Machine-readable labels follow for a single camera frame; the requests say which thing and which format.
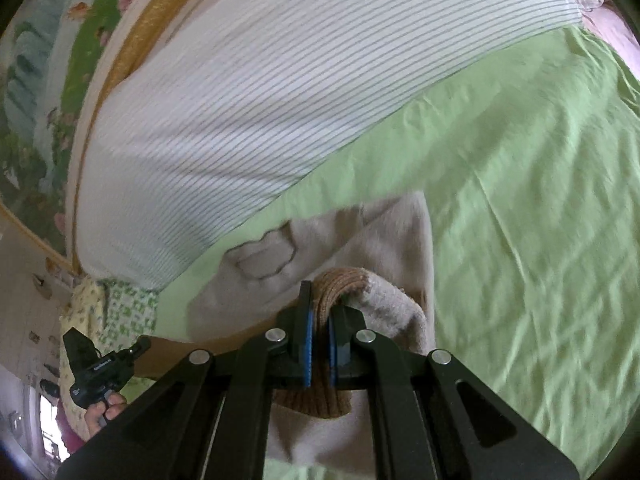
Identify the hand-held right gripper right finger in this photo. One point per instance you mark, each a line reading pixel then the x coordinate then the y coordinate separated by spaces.
pixel 334 350

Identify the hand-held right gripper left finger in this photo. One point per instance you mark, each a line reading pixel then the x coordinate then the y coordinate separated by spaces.
pixel 306 340

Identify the beige fleece sweater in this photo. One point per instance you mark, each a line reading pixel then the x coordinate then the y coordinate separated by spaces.
pixel 310 260

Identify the person's left hand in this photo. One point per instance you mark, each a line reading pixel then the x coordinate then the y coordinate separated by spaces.
pixel 97 417

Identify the yellow printed pillow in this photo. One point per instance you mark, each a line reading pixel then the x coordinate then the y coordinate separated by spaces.
pixel 82 305

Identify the green checkered pillow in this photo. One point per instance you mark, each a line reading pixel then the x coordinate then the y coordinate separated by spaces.
pixel 132 305

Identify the green bed sheet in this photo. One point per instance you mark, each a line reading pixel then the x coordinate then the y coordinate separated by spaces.
pixel 525 220

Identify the white striped pillow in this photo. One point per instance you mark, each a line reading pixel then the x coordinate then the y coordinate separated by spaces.
pixel 280 100

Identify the gold framed landscape picture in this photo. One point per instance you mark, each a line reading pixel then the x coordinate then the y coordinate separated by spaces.
pixel 45 85

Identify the pink cloth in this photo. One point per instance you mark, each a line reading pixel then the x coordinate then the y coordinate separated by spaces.
pixel 612 30

